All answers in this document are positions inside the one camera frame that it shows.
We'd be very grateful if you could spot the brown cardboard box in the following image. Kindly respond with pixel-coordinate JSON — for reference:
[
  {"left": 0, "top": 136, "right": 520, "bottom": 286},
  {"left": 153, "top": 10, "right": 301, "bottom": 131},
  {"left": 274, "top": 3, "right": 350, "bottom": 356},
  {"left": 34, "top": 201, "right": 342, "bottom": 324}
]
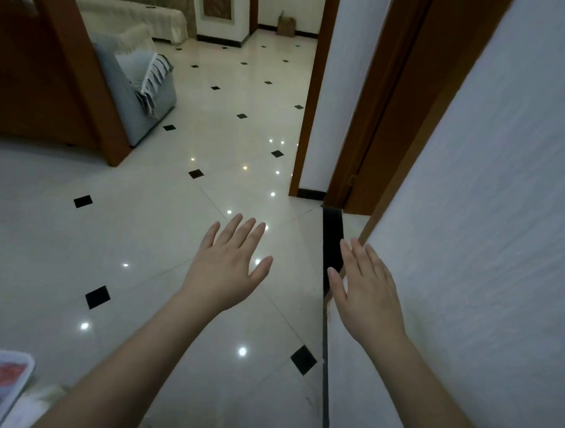
[{"left": 276, "top": 11, "right": 298, "bottom": 38}]

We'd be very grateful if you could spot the cream covered sofa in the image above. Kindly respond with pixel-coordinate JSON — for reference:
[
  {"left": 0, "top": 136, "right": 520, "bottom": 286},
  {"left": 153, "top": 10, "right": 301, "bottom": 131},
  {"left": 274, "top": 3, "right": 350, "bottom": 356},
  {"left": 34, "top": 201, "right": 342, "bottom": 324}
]
[{"left": 71, "top": 0, "right": 191, "bottom": 47}]

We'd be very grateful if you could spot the person's right forearm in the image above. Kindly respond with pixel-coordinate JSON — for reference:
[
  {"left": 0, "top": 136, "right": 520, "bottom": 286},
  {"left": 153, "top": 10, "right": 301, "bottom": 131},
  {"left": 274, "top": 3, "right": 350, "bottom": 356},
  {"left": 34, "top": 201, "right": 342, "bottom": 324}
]
[{"left": 359, "top": 331, "right": 510, "bottom": 428}]

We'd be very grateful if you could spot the person's left hand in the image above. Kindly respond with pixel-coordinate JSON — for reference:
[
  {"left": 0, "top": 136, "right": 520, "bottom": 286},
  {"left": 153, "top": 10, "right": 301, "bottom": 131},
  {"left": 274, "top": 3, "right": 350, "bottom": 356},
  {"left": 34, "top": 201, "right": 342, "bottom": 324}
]
[{"left": 180, "top": 210, "right": 276, "bottom": 317}]

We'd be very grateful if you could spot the cream lace armchair cover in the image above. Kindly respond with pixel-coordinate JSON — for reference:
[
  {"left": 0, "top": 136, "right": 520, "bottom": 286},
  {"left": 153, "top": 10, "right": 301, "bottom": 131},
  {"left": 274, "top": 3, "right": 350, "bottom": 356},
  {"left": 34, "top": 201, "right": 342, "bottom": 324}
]
[{"left": 112, "top": 21, "right": 158, "bottom": 57}]

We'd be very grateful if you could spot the brown wooden door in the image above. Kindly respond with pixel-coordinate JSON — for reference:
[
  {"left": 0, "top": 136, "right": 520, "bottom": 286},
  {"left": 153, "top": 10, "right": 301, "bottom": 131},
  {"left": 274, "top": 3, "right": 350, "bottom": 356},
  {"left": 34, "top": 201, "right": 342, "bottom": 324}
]
[{"left": 321, "top": 0, "right": 516, "bottom": 254}]

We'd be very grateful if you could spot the person's left forearm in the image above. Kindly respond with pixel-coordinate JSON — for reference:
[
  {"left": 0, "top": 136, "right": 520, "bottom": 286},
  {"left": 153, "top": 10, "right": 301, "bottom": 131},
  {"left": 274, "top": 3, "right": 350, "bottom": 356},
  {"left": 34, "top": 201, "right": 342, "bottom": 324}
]
[{"left": 30, "top": 279, "right": 222, "bottom": 428}]

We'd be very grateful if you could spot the grey fabric armchair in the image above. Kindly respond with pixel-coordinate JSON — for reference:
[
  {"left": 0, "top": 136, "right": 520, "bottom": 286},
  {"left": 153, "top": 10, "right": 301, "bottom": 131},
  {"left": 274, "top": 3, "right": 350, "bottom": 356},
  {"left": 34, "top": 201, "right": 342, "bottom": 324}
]
[{"left": 83, "top": 30, "right": 182, "bottom": 151}]

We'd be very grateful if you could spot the brown wooden doorway post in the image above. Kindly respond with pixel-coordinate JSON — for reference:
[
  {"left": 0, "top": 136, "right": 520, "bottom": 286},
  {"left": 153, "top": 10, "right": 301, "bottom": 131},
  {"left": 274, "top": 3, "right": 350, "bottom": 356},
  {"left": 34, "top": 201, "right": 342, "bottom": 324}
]
[{"left": 288, "top": 0, "right": 343, "bottom": 200}]

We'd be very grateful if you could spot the dark wooden door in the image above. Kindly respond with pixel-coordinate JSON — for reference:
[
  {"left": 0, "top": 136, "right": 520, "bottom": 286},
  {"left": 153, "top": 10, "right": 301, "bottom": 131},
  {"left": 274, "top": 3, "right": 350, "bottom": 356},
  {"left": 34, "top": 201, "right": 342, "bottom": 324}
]
[{"left": 0, "top": 0, "right": 108, "bottom": 152}]

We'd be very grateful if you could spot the brown wooden door frame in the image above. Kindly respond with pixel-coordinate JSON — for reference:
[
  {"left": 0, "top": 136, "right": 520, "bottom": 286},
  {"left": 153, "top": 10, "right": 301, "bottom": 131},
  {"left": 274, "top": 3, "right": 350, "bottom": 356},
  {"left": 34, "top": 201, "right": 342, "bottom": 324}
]
[{"left": 8, "top": 0, "right": 141, "bottom": 168}]

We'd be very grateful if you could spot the person's right hand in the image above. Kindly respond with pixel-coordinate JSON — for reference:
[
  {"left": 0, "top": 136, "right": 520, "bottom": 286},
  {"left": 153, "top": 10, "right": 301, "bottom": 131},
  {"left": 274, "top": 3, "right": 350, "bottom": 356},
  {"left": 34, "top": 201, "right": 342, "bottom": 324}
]
[{"left": 322, "top": 237, "right": 413, "bottom": 350}]

